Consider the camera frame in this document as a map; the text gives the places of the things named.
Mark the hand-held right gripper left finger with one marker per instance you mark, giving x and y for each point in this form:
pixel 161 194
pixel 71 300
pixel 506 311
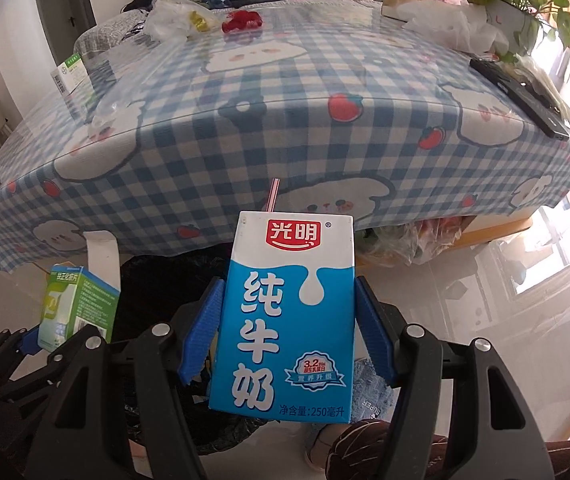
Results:
pixel 205 330

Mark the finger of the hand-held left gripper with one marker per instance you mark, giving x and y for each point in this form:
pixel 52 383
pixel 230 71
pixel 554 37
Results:
pixel 27 344
pixel 40 375

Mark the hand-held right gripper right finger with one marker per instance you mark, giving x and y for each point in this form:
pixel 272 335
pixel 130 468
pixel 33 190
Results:
pixel 375 340

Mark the black lined trash bin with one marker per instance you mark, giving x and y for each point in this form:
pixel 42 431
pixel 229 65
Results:
pixel 155 285

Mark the blue white milk carton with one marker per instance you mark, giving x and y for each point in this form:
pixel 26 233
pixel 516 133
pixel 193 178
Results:
pixel 285 310

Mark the clear plastic wrapper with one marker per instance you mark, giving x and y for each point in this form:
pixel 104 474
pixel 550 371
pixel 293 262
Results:
pixel 107 117

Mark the white green medicine box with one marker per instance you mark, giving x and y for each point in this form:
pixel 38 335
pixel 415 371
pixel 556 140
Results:
pixel 70 72

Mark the red wrapper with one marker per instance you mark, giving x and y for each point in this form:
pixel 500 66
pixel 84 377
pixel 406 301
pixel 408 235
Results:
pixel 242 20

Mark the clear plastic bag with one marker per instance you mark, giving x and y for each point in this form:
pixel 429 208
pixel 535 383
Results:
pixel 170 15

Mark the blue fuzzy slipper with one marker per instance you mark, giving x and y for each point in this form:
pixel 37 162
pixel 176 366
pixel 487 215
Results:
pixel 370 390

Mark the clear bag with red print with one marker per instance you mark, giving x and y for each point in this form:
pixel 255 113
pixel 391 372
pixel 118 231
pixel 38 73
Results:
pixel 435 240

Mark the blue checkered bear tablecloth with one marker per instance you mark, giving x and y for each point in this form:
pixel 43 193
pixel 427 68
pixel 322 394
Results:
pixel 265 160

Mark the black phone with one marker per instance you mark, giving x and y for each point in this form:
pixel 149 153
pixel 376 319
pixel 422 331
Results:
pixel 515 92

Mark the tan paper box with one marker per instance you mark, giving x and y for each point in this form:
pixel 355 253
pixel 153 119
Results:
pixel 400 2

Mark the grey door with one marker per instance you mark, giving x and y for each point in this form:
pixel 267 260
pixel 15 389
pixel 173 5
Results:
pixel 60 0

